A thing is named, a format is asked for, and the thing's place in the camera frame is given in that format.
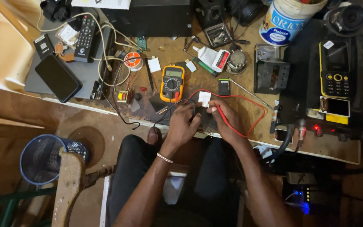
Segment round metal speaker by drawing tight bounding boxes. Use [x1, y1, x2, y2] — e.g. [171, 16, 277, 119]
[225, 49, 248, 75]

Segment white cable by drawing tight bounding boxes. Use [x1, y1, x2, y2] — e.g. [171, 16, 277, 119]
[36, 9, 145, 87]

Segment person's left hand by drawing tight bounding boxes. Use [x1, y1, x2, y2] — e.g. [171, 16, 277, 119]
[164, 102, 203, 150]

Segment white paper sheet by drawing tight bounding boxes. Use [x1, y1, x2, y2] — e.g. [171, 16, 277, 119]
[71, 0, 132, 10]

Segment black router with blue light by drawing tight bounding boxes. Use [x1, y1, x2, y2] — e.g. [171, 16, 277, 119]
[282, 179, 343, 215]

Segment beaded wrist bracelet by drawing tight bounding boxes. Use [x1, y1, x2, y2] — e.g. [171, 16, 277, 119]
[157, 152, 174, 164]

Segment opened phone with yellow label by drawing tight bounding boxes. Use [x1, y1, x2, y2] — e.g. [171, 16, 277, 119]
[318, 96, 351, 125]

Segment orange solder wire spool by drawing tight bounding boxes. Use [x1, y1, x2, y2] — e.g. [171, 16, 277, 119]
[124, 52, 144, 72]

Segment thin metal tweezers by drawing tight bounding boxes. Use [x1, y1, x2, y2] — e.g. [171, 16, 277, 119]
[228, 78, 274, 110]

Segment white plastic paint bucket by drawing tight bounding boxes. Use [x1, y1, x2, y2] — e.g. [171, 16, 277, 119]
[259, 0, 328, 47]

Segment large black box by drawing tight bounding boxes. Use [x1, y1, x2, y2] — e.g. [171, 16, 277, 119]
[101, 0, 195, 38]

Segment black smartphone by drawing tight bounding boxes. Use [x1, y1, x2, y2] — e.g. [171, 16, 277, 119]
[35, 54, 83, 103]

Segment black remote control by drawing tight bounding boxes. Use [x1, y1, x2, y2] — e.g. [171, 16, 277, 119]
[74, 15, 98, 63]

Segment yellow digital multimeter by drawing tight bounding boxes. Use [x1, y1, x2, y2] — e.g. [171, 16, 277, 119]
[160, 65, 186, 103]

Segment thick black cable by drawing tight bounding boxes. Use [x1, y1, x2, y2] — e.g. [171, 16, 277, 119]
[260, 124, 296, 163]

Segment thin black pen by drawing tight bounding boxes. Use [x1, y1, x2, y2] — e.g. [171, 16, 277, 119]
[145, 61, 156, 95]

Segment dark metal bracket stand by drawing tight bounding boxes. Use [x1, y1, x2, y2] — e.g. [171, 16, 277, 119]
[253, 43, 291, 95]

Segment grey laptop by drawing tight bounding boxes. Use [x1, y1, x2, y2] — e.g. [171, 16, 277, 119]
[24, 14, 113, 100]

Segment black camera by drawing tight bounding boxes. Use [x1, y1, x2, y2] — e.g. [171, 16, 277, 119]
[40, 0, 73, 22]

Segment yellow and black keypad phone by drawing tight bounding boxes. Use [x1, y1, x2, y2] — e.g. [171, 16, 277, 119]
[318, 40, 351, 99]

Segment blue mesh waste basket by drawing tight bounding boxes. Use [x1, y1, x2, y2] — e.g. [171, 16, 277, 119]
[20, 134, 91, 186]

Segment black bench power unit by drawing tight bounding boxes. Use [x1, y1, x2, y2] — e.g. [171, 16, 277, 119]
[275, 19, 363, 142]

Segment person's right hand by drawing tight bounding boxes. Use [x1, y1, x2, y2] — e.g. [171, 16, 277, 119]
[207, 99, 248, 146]

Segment black labelled battery pack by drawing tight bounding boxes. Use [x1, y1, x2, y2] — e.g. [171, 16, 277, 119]
[32, 33, 55, 61]

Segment black device with open circuit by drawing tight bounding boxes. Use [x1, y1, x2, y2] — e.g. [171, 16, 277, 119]
[195, 0, 233, 48]

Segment person's black trousers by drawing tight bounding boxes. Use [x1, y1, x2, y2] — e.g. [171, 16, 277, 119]
[105, 134, 242, 227]

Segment small black charger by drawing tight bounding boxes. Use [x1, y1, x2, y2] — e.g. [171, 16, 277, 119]
[90, 80, 104, 100]

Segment white and red glue tube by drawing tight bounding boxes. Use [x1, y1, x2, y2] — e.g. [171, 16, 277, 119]
[192, 46, 231, 73]

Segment black multimeter test lead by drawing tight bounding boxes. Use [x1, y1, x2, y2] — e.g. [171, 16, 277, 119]
[153, 91, 201, 133]

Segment small yellow transformer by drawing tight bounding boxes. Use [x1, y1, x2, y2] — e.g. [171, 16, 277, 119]
[117, 90, 130, 104]

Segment black round speaker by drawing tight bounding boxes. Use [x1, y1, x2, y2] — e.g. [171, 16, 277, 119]
[228, 0, 264, 26]

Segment beige plastic chair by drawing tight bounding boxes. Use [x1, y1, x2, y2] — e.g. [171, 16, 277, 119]
[0, 0, 36, 92]

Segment green-handled screwdriver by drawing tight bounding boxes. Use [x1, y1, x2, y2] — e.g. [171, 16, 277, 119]
[191, 56, 219, 77]

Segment black phone battery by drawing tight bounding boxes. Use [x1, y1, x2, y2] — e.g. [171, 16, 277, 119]
[218, 79, 231, 96]

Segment small white rectangular battery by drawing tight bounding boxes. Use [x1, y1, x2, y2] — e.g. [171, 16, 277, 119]
[198, 91, 212, 108]

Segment worn wooden chair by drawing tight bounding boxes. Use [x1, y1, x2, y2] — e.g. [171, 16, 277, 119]
[51, 152, 116, 227]

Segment red multimeter test lead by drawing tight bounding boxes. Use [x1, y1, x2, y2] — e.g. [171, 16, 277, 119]
[175, 89, 266, 139]

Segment brown shoe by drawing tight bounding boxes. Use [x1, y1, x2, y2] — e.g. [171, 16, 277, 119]
[146, 126, 163, 146]

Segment small green circuit board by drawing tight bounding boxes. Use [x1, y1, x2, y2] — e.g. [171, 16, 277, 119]
[136, 37, 147, 52]

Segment dark square plate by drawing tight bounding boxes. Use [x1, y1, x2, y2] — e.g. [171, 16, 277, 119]
[149, 93, 170, 114]

